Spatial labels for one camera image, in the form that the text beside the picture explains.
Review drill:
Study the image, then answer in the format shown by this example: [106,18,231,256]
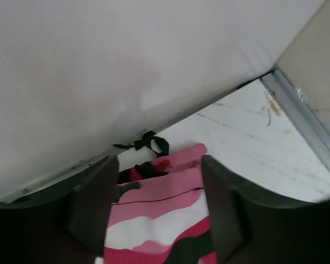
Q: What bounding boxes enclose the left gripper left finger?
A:
[65,156,119,255]

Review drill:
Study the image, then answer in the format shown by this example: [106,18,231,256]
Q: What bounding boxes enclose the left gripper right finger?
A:
[201,155,330,263]

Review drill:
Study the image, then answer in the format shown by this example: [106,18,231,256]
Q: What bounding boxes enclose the pink camouflage trousers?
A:
[96,138,217,263]

